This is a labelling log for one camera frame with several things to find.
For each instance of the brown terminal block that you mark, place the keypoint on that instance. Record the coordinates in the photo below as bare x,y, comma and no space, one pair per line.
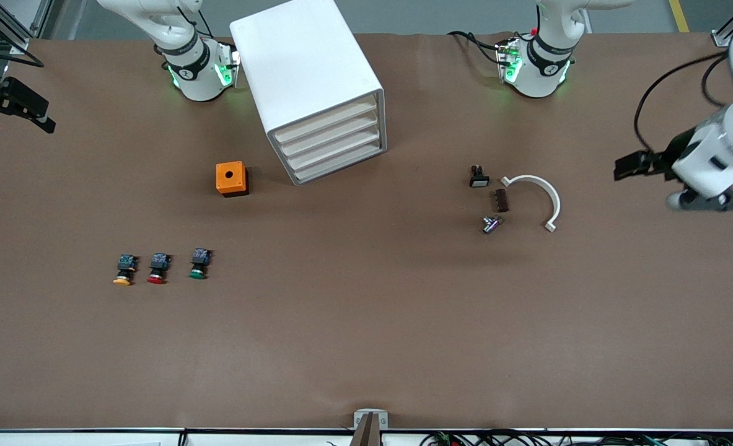
500,201

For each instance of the black switch white face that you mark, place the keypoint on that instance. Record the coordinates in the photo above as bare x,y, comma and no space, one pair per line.
479,178

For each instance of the green push button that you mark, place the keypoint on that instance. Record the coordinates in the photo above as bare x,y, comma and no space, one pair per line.
199,266

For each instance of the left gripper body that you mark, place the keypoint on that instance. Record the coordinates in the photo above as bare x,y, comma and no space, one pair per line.
674,152

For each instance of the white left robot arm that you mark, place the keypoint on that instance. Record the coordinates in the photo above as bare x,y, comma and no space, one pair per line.
543,68

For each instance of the yellow push button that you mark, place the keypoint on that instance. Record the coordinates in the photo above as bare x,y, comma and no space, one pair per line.
124,272

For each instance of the white curved bracket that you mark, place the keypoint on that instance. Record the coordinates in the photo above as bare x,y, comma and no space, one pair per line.
553,198

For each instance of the aluminium frame profile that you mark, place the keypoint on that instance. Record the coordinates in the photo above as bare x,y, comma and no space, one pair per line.
722,38
7,44

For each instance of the brown table cover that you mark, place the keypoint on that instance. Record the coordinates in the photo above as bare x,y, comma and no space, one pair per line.
366,347

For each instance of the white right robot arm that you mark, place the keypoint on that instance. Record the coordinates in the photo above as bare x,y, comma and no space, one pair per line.
199,68

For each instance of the orange box with hole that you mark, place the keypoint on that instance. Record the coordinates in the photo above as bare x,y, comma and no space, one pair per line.
230,176

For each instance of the white table edge rail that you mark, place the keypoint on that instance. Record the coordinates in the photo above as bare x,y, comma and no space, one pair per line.
62,438

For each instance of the red push button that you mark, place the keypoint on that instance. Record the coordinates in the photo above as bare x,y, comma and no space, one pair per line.
157,271

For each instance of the silver key switch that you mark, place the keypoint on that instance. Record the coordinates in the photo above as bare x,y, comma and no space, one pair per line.
491,224

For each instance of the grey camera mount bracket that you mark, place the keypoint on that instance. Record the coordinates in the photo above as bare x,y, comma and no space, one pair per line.
370,424

